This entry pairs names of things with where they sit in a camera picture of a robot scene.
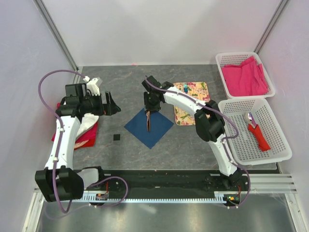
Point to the upper white plastic basket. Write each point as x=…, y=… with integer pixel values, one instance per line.
x=236, y=58

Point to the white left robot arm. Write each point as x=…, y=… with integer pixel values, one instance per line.
x=58, y=180

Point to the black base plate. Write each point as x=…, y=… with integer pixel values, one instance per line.
x=176, y=184

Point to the small black square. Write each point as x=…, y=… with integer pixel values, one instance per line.
x=116, y=137

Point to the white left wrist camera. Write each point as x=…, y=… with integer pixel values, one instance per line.
x=93, y=85

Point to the white plastic basket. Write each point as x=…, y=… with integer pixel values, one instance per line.
x=244, y=148
x=236, y=58

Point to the lower white plastic basket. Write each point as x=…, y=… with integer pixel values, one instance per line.
x=244, y=148

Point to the floral placemat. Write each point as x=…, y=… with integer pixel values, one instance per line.
x=198, y=90

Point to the pink cloth napkins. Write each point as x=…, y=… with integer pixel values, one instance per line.
x=246, y=79

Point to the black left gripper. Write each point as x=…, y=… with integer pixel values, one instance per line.
x=108, y=109

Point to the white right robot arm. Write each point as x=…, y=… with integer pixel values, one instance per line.
x=209, y=123

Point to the white cloth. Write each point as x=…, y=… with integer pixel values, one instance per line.
x=88, y=121

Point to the blue metallic fork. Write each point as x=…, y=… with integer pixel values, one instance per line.
x=185, y=87

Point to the blue paper napkin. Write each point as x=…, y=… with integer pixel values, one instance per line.
x=159, y=127

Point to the slotted cable duct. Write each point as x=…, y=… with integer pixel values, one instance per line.
x=104, y=198

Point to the red folded cloth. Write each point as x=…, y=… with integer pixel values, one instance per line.
x=88, y=139

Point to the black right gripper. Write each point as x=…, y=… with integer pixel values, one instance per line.
x=152, y=108

